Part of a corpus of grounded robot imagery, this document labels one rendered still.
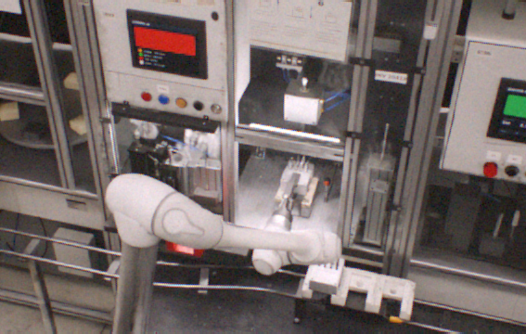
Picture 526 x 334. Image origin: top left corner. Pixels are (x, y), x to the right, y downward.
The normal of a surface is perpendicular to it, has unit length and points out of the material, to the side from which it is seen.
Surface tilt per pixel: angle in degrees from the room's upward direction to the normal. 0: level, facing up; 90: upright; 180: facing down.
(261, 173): 0
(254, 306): 0
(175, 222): 45
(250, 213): 0
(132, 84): 90
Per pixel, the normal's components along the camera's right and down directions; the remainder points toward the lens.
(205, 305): 0.01, -0.77
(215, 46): -0.27, 0.62
